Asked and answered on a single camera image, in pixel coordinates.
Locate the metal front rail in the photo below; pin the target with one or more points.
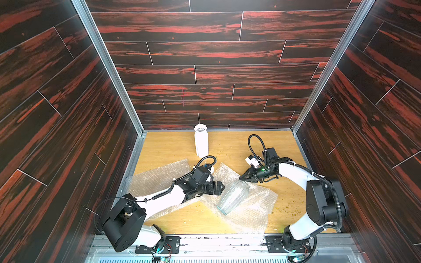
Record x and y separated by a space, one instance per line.
235 248

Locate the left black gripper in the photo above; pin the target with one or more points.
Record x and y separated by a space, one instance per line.
218 190

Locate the white ceramic ribbed vase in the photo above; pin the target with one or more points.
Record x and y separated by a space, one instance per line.
201 140

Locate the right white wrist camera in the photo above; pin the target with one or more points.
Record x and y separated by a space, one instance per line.
253 161

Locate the clear glass dotted vase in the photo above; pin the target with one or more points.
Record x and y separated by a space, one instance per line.
231 198

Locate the bubble wrap sheet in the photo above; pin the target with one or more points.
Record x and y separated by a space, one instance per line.
202 215
147 183

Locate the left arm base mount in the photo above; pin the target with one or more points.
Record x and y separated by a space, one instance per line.
153 239

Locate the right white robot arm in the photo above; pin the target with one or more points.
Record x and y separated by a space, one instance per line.
325 204

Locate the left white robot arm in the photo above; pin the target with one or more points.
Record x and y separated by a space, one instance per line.
124 223

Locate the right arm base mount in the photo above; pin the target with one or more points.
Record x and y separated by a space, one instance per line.
286 243

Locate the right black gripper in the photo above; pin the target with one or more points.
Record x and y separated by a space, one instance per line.
251 174

